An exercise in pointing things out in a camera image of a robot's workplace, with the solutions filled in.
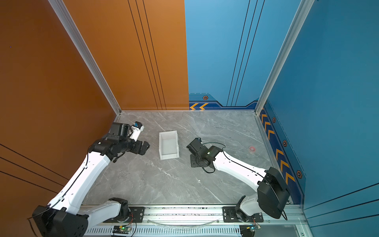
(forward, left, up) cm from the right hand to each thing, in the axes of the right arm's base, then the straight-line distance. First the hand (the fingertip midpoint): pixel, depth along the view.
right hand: (195, 161), depth 82 cm
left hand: (+7, +29, +10) cm, 31 cm away
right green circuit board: (-30, -26, -12) cm, 42 cm away
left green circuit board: (-31, +36, -11) cm, 49 cm away
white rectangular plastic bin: (+14, +18, -9) cm, 25 cm away
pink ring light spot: (+13, -38, -9) cm, 42 cm away
